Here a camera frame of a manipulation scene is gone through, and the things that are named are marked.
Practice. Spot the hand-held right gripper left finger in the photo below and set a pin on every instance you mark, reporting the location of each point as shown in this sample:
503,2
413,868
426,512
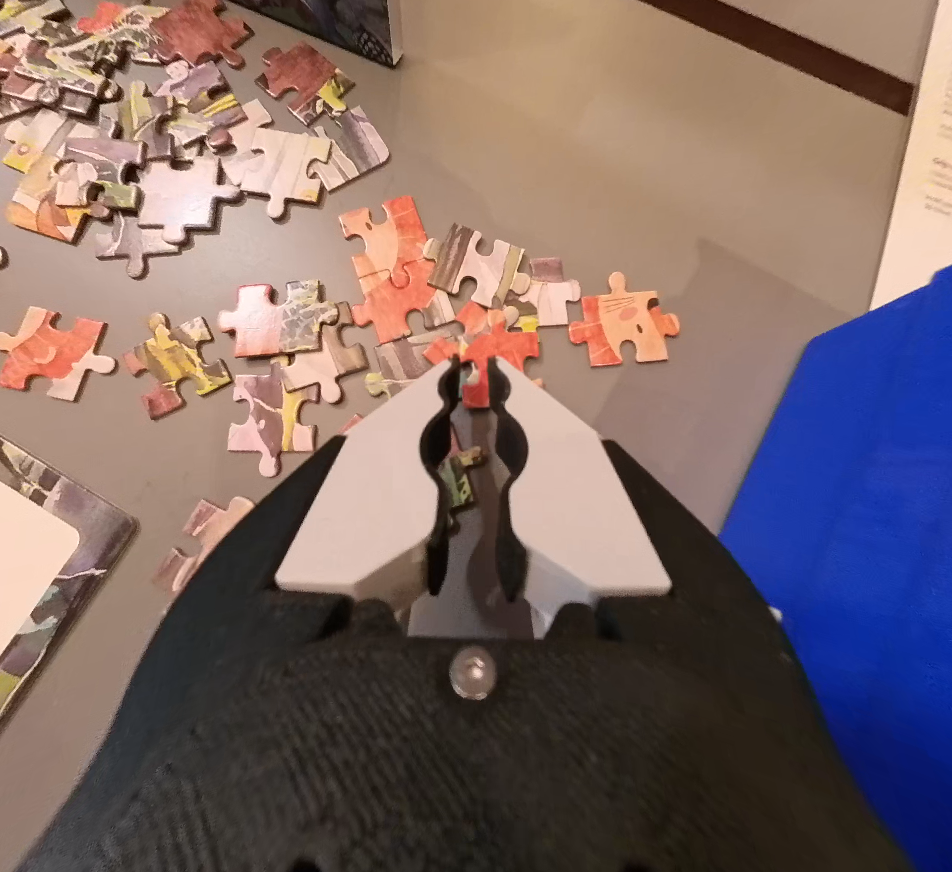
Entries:
364,515

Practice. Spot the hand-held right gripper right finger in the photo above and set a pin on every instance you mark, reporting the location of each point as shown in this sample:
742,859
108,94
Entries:
587,515

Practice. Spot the plain red jigsaw piece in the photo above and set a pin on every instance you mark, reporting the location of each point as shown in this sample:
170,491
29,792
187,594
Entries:
502,351

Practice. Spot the orange whiskered-face jigsaw piece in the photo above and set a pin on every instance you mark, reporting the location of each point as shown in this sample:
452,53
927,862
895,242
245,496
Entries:
621,325

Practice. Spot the jigsaw puzzle frame board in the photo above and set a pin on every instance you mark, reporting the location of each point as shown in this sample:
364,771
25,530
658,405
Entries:
44,567

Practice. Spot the pile of jigsaw puzzle pieces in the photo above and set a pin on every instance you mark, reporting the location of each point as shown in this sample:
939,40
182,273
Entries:
186,180

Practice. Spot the blue plastic bin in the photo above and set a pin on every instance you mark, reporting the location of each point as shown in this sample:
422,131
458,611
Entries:
863,552

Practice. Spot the printed paper sheet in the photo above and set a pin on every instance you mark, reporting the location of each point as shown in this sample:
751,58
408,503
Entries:
918,143

